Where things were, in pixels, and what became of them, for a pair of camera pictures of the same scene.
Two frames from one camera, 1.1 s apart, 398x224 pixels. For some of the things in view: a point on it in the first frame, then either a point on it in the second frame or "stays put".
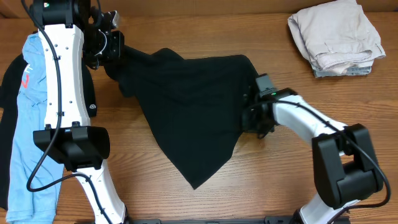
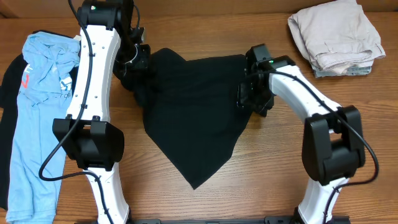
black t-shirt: x=197 y=104 stays put
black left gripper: x=117 y=38 → x=137 y=70
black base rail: x=226 y=221 stays put
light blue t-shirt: x=23 y=206 stays put
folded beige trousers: x=337 y=36 stays put
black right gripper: x=246 y=126 → x=244 y=98
